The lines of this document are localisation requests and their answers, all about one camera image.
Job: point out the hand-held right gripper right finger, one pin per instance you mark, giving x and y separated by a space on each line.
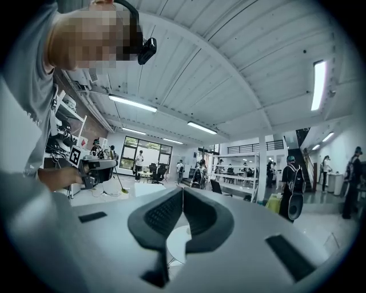
211 220

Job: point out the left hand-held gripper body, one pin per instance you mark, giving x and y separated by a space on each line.
97 171

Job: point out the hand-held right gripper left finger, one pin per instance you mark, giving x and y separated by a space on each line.
155 216

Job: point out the person's left forearm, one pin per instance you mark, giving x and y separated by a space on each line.
55 177

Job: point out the yellow broom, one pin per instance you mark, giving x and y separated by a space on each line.
123 189

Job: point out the white round table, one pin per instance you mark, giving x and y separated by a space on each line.
177 243

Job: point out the black framed glass door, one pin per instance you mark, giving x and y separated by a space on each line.
130 156

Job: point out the black office chair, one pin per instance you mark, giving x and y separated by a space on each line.
160 173

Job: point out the white metal rack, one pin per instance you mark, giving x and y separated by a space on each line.
237 177

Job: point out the long ceiling light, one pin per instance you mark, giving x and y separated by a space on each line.
202 127
328 136
132 103
133 131
318 86

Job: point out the white storage shelf with gear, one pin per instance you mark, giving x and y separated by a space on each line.
70 114

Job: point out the yellow cloth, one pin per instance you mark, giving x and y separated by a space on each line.
274 203

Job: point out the white pillar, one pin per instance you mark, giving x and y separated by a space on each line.
262 168

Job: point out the person's grey t-shirt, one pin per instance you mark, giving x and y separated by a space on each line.
27 94

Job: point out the dark staircase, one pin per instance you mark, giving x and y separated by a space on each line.
303 168

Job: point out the person's head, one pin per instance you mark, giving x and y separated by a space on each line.
91 34

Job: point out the black head-mounted camera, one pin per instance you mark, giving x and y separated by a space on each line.
147 51

